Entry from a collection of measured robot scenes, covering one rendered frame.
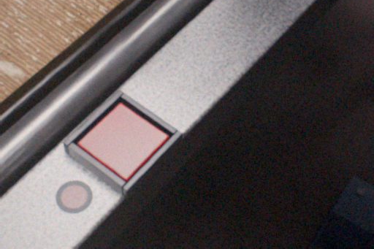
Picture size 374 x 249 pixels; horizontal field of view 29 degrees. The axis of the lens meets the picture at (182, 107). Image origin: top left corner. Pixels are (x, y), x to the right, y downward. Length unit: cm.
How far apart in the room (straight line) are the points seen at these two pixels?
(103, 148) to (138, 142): 3
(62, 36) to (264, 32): 20
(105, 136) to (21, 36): 14
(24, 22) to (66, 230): 22
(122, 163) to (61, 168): 6
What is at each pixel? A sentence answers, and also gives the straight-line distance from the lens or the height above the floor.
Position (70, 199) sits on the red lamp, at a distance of 63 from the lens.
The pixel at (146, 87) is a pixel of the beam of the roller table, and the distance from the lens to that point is 69.
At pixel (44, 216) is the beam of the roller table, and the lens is 63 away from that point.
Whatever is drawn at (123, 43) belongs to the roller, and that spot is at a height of 92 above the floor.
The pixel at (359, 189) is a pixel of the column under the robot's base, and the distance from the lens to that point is 171.
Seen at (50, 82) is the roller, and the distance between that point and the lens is 71.
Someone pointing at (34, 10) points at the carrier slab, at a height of 94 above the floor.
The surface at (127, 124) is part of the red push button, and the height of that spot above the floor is 93.
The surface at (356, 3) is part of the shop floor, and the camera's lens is 210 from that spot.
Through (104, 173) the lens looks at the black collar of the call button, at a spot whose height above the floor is 93.
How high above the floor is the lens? 147
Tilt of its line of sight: 55 degrees down
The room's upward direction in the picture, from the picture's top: 4 degrees clockwise
